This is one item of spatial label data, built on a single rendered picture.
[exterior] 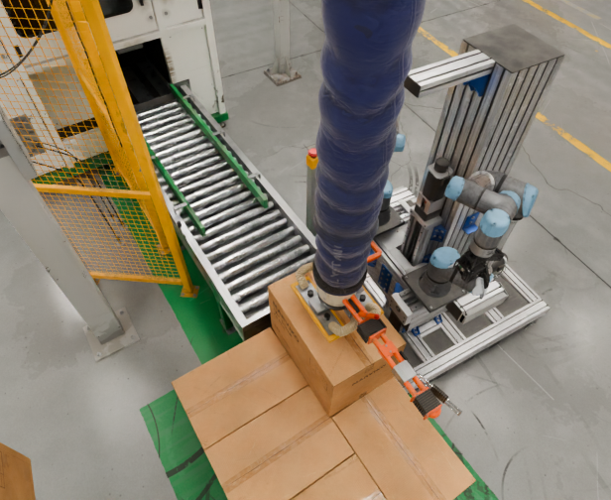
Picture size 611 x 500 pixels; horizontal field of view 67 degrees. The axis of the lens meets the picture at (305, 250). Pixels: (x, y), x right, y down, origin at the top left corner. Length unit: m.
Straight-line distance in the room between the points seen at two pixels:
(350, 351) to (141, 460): 1.50
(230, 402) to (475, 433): 1.51
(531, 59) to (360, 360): 1.34
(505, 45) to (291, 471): 1.98
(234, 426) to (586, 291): 2.75
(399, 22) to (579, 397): 2.84
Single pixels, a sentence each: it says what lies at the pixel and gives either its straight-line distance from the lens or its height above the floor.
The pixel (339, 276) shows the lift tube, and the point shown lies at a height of 1.39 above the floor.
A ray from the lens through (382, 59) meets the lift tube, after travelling 1.16.
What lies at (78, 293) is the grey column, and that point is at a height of 0.60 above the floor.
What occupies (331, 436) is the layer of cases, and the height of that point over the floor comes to 0.54.
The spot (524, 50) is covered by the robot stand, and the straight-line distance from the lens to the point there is 1.90.
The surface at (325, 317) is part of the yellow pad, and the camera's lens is 2.02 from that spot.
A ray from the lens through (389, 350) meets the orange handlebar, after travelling 1.87.
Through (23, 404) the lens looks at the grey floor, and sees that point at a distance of 3.48.
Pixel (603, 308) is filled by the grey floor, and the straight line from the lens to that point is 3.98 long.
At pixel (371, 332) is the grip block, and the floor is 1.20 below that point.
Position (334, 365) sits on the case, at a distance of 2.10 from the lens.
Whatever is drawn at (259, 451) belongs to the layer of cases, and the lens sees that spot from 2.40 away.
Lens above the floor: 2.86
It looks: 52 degrees down
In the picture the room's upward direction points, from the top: 1 degrees clockwise
